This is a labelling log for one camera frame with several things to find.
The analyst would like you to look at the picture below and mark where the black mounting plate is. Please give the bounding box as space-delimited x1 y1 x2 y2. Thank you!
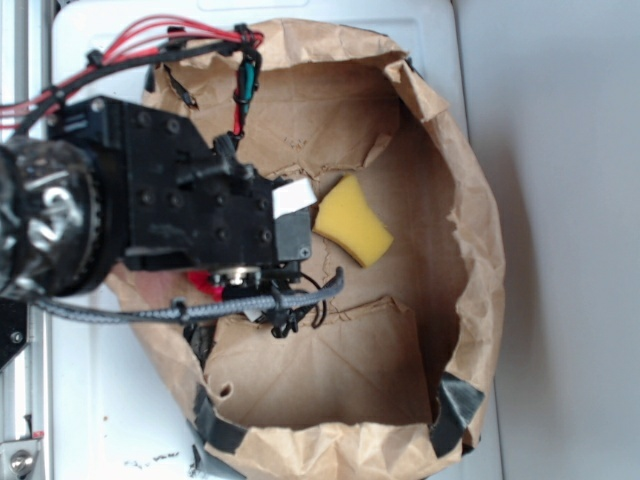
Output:
0 299 29 372

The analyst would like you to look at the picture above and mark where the red green wire bundle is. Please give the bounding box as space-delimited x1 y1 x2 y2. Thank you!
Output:
0 14 265 139

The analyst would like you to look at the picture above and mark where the grey braided cable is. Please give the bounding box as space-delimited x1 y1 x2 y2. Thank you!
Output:
29 267 346 326

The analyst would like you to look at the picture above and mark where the brown paper bag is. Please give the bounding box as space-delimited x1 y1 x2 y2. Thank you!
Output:
133 19 506 479

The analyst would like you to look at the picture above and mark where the red paper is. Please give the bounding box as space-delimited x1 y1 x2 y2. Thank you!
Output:
187 271 224 302

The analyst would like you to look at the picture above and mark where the yellow sponge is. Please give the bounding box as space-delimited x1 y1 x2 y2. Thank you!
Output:
313 175 394 268

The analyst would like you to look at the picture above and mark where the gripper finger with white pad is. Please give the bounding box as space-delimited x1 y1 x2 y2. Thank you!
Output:
244 310 260 322
272 178 316 219

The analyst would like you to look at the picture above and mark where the aluminium frame rail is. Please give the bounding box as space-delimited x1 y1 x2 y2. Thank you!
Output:
1 1 55 479

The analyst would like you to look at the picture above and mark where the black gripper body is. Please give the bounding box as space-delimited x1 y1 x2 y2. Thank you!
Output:
210 207 312 338

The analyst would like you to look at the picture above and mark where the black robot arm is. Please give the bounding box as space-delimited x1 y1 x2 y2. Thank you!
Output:
1 96 311 338

